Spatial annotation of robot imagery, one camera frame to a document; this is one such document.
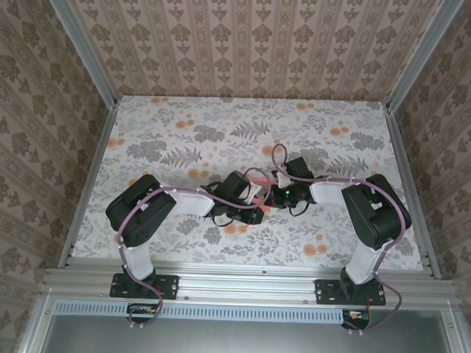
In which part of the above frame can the pink square paper sheet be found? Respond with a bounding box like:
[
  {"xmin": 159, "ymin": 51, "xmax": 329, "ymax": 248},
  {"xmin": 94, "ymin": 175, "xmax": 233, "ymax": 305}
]
[{"xmin": 244, "ymin": 176, "xmax": 277, "ymax": 228}]

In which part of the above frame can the grey metal sheet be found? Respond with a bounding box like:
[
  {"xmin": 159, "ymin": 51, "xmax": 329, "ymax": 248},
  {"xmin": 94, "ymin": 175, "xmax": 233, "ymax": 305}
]
[{"xmin": 39, "ymin": 296, "xmax": 462, "ymax": 353}]

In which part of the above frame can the floral patterned table cover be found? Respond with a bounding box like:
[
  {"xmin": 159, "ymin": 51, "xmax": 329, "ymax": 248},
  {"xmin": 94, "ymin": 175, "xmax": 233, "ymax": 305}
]
[{"xmin": 68, "ymin": 92, "xmax": 440, "ymax": 276}]

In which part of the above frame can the aluminium profile beam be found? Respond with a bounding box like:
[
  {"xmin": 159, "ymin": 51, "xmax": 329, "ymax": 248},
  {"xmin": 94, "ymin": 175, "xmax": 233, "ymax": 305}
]
[{"xmin": 41, "ymin": 256, "xmax": 456, "ymax": 312}]

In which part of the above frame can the black controller board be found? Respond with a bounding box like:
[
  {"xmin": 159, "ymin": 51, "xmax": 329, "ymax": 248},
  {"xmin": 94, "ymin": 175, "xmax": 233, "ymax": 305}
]
[
  {"xmin": 126, "ymin": 302, "xmax": 163, "ymax": 325},
  {"xmin": 340, "ymin": 307, "xmax": 372, "ymax": 331}
]

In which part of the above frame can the thin black cable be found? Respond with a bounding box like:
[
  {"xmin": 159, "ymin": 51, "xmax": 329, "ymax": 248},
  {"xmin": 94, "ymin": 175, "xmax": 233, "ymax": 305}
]
[
  {"xmin": 212, "ymin": 214, "xmax": 240, "ymax": 228},
  {"xmin": 288, "ymin": 200, "xmax": 309, "ymax": 218}
]

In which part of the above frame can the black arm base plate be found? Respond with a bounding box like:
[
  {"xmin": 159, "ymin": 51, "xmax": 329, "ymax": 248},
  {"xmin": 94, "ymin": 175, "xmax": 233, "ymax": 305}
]
[
  {"xmin": 314, "ymin": 279, "xmax": 387, "ymax": 307},
  {"xmin": 109, "ymin": 271, "xmax": 179, "ymax": 301}
]

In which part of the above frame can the aluminium side rail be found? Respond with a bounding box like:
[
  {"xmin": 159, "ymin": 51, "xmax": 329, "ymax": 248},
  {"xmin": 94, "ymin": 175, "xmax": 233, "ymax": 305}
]
[
  {"xmin": 377, "ymin": 106, "xmax": 448, "ymax": 279},
  {"xmin": 57, "ymin": 100, "xmax": 121, "ymax": 270}
]

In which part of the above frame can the purple cable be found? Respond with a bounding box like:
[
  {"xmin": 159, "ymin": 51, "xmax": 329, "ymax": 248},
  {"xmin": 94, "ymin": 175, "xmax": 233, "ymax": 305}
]
[
  {"xmin": 265, "ymin": 143, "xmax": 411, "ymax": 338},
  {"xmin": 114, "ymin": 163, "xmax": 271, "ymax": 334}
]

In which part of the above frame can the grey slotted cable duct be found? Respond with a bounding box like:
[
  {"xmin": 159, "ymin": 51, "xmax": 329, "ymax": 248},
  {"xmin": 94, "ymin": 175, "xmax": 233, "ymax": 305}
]
[{"xmin": 53, "ymin": 298, "xmax": 346, "ymax": 327}]

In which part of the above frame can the aluminium frame post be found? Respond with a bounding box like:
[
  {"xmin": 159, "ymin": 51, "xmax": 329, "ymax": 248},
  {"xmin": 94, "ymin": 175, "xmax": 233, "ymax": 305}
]
[
  {"xmin": 36, "ymin": 0, "xmax": 123, "ymax": 110},
  {"xmin": 384, "ymin": 0, "xmax": 459, "ymax": 115}
]

